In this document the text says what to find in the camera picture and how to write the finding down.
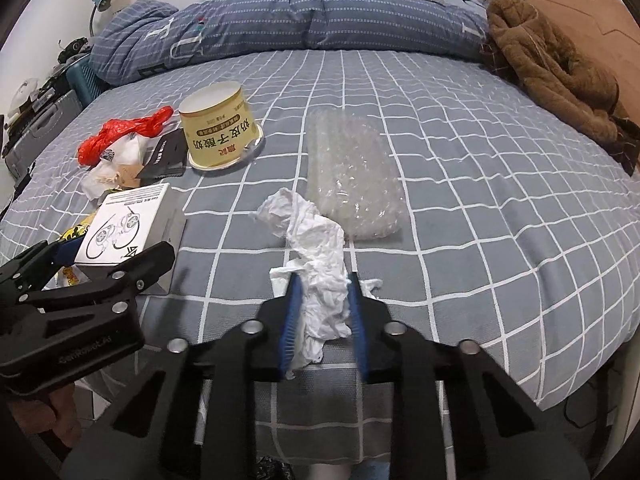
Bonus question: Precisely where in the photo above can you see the grey suitcase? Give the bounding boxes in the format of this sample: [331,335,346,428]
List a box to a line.
[2,87,83,181]

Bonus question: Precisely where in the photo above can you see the yellow snack packet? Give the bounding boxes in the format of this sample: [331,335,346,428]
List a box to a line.
[54,212,99,286]

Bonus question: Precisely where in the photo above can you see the red plastic bag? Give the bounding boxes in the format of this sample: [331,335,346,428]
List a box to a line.
[77,107,176,166]

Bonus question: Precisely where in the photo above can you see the white box with line drawing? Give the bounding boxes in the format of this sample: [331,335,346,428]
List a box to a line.
[74,183,187,267]

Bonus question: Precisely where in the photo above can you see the white tissue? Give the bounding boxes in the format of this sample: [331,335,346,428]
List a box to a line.
[249,187,383,368]

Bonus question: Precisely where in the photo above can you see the teal suitcase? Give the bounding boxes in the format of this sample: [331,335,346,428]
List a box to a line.
[65,57,109,106]

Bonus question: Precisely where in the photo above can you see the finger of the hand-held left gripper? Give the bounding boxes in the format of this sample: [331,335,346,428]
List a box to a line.
[0,236,84,302]
[20,241,177,317]

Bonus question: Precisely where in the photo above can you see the brown fleece coat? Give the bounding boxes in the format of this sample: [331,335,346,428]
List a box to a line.
[482,0,640,176]

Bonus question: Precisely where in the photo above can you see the blue striped duvet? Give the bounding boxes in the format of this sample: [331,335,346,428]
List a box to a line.
[90,0,493,86]

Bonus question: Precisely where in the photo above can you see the person's left hand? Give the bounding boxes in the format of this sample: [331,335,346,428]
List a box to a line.
[10,381,84,452]

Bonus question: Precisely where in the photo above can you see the blue desk lamp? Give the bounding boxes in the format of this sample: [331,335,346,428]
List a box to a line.
[89,0,114,41]

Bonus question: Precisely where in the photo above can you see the black flat booklet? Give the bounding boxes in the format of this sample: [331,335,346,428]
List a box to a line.
[136,129,187,179]

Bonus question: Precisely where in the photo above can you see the yellow round can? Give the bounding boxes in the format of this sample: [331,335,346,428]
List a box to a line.
[178,81,266,171]

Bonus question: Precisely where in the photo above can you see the white plastic bag with tag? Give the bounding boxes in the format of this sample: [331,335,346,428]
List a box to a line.
[82,132,151,201]

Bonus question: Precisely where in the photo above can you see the clear bubble wrap bag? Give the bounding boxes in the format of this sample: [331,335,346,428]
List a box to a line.
[305,109,404,241]

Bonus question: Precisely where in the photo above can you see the grey checked bed sheet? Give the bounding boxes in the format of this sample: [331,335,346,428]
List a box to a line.
[0,47,638,461]

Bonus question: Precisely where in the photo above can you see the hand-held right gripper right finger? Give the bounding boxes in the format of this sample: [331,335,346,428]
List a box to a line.
[347,272,592,480]

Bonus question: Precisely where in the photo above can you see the wooden headboard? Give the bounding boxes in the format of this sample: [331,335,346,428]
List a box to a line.
[525,0,640,116]

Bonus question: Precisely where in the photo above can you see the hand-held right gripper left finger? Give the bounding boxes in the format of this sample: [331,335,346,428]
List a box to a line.
[60,272,302,480]

